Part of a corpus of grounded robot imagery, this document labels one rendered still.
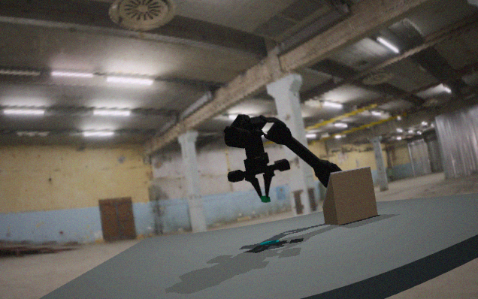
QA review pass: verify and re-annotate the green rectangular post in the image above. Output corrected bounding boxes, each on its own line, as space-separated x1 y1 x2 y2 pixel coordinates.
261 195 271 203

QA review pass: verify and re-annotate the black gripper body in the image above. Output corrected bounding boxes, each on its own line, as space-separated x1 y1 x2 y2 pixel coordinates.
228 146 291 183

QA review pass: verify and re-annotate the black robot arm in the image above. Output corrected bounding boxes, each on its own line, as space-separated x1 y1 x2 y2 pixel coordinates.
224 114 342 188

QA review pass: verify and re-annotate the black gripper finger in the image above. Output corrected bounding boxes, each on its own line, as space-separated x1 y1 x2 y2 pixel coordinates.
263 173 275 198
245 177 262 198

